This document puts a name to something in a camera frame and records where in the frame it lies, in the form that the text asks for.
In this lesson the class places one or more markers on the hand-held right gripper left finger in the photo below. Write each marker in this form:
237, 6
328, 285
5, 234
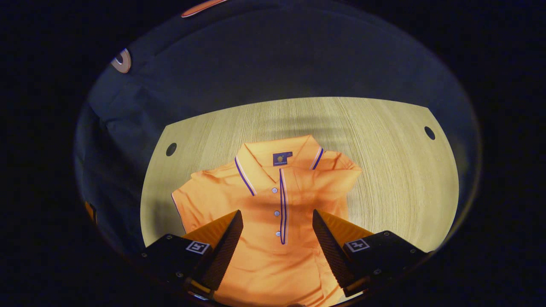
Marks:
224, 251

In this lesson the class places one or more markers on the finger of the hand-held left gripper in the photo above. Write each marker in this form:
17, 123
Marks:
90, 212

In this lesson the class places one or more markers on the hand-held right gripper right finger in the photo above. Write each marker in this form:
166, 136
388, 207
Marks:
330, 251

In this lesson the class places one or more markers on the orange polo T-shirt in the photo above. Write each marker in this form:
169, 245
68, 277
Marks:
264, 264

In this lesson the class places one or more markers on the black backdrop cloth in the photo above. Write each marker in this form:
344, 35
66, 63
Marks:
256, 64

